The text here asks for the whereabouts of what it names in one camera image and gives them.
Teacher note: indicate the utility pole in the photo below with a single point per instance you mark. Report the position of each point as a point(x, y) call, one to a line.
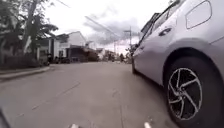
point(129, 36)

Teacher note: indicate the grey concrete road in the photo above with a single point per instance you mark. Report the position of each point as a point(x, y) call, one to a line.
point(90, 96)

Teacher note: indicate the white building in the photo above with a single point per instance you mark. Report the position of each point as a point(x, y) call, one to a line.
point(65, 45)

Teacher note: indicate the robot's own part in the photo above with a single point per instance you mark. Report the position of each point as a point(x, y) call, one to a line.
point(147, 125)
point(74, 126)

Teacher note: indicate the silver car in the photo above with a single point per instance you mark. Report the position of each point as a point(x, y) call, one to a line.
point(186, 50)

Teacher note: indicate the concrete kerb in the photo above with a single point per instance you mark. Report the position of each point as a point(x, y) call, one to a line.
point(23, 72)

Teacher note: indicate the fence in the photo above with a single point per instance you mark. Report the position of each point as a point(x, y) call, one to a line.
point(18, 61)

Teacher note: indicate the trees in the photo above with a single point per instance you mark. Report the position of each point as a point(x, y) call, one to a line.
point(23, 30)

